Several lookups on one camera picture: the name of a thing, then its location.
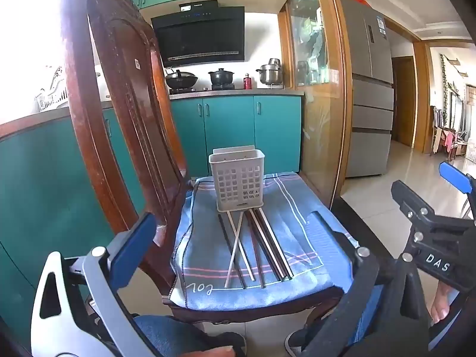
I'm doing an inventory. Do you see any carved wooden chair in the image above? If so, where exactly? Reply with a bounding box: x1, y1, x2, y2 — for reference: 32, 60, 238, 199
61, 0, 345, 330

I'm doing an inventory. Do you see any person's right hand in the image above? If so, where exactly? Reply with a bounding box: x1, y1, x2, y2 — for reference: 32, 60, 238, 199
429, 281, 456, 325

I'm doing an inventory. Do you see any blue striped cloth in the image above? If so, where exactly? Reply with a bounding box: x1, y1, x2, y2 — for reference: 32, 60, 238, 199
170, 172, 359, 311

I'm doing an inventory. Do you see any person's blue jeans leg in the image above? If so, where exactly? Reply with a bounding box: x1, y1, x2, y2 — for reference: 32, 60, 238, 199
132, 314, 247, 357

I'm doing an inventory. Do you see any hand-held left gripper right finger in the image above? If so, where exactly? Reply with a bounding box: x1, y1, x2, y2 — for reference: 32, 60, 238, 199
297, 211, 432, 357

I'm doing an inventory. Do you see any dark olive chopstick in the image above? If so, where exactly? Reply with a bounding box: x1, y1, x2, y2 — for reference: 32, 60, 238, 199
259, 209, 294, 279

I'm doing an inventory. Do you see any black chopstick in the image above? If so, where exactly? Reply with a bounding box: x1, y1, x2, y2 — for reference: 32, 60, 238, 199
218, 214, 246, 290
256, 210, 290, 280
245, 212, 266, 289

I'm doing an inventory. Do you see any brown interior door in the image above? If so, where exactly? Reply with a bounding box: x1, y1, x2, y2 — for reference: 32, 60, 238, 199
392, 56, 416, 148

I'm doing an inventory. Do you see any wooden framed glass door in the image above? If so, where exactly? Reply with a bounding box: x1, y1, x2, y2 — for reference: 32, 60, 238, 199
277, 0, 353, 211

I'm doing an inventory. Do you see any black wok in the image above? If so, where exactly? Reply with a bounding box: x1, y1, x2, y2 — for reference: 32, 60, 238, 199
165, 68, 199, 90

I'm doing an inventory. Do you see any beige chopstick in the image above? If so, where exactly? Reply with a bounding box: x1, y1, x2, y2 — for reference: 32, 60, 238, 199
226, 211, 256, 281
224, 212, 246, 289

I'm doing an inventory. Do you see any white plastic chopstick basket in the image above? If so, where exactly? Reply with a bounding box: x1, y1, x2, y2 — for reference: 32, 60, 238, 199
208, 147, 265, 212

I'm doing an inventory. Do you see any black gas stove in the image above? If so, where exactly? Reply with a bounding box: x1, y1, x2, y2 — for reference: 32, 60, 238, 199
169, 83, 236, 95

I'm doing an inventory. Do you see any white dish rack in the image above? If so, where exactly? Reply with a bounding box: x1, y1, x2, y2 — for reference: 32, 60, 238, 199
35, 65, 70, 113

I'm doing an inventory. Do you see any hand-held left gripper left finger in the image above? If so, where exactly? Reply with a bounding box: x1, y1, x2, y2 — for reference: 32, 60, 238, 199
30, 212, 164, 357

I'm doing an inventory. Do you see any silver refrigerator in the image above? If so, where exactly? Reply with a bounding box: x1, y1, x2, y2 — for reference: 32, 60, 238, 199
339, 0, 395, 178

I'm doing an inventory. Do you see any person's dark shoe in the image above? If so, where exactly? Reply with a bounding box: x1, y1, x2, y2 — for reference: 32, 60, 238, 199
285, 328, 318, 357

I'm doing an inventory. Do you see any black lidded pot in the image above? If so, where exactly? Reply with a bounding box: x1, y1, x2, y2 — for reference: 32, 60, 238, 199
208, 68, 235, 86

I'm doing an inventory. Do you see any wooden background furniture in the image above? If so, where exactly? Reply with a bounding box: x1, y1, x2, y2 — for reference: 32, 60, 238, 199
429, 105, 470, 157

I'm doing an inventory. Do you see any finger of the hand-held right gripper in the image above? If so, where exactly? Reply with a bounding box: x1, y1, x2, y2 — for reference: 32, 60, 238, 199
438, 162, 476, 196
390, 179, 436, 219

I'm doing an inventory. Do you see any black range hood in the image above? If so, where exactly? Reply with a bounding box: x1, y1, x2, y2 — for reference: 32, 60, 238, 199
151, 0, 246, 68

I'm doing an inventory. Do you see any stainless steel pot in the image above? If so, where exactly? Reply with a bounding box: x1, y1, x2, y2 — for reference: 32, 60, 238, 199
255, 58, 284, 85

